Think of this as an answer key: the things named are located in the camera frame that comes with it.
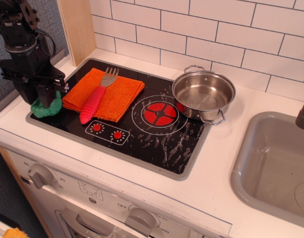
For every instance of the light wooden side post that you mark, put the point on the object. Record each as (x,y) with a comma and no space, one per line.
(78,27)

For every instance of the grey right oven knob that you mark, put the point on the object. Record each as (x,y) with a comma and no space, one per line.
(141,221)

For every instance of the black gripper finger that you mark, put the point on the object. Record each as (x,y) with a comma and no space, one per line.
(46,94)
(27,91)

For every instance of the grey plastic sink basin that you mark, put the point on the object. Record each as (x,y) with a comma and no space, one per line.
(268,174)

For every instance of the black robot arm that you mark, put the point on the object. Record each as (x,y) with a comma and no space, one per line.
(19,25)

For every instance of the black toy stove top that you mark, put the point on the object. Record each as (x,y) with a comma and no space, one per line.
(151,134)

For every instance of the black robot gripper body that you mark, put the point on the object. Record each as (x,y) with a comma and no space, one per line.
(32,64)

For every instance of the orange folded cloth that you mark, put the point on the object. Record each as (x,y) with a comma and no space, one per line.
(116,98)

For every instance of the grey oven knob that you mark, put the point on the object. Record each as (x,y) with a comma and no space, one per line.
(141,221)
(40,176)

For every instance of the grey left oven knob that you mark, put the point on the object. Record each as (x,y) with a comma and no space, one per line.
(40,176)

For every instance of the green toy broccoli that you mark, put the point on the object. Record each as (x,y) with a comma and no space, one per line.
(40,111)

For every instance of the white toy oven front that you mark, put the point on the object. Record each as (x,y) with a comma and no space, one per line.
(71,208)

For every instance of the fork with pink handle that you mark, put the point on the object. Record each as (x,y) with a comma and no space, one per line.
(90,106)

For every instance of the stainless steel pot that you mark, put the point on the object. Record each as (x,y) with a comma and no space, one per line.
(203,95)

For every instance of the orange yellow plush object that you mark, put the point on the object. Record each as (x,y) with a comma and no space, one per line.
(14,233)

